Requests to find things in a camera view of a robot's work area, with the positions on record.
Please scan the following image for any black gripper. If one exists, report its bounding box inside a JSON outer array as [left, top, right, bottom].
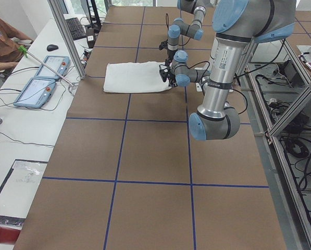
[[159, 57, 177, 87], [159, 40, 177, 58]]

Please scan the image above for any white long-sleeve printed shirt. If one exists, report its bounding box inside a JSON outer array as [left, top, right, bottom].
[[103, 61, 171, 94]]

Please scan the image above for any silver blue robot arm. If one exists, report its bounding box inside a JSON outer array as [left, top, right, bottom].
[[159, 0, 214, 67], [159, 1, 296, 141]]

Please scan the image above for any black box with label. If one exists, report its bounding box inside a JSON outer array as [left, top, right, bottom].
[[86, 28, 96, 48]]

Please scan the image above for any black keyboard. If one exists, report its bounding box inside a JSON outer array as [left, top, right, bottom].
[[65, 17, 86, 41]]

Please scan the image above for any upper blue teach pendant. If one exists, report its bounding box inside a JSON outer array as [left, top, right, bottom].
[[35, 55, 70, 80]]

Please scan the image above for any blue teach pendant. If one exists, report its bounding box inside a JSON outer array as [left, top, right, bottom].
[[13, 78, 56, 108], [35, 55, 70, 80]]

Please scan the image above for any black computer mouse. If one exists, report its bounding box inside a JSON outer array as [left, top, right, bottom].
[[46, 44, 59, 52]]

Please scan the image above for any lower blue teach pendant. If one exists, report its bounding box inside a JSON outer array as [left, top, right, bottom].
[[13, 78, 56, 108]]

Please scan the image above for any metal rod with tag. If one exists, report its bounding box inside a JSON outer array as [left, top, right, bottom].
[[18, 45, 77, 86]]

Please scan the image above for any person in brown shirt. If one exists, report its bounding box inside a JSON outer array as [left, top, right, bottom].
[[0, 18, 33, 72]]

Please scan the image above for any clear plastic sheet sleeve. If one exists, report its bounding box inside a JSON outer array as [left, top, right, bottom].
[[0, 159, 47, 227]]

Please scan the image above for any red cylinder object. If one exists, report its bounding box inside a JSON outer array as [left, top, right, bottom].
[[0, 226, 21, 244]]

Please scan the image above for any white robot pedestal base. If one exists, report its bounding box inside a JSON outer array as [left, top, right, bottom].
[[196, 82, 232, 94]]

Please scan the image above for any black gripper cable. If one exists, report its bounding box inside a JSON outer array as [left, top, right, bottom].
[[165, 12, 192, 49], [186, 60, 250, 115]]

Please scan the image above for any aluminium frame post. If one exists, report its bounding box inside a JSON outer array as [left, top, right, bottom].
[[47, 0, 85, 80]]

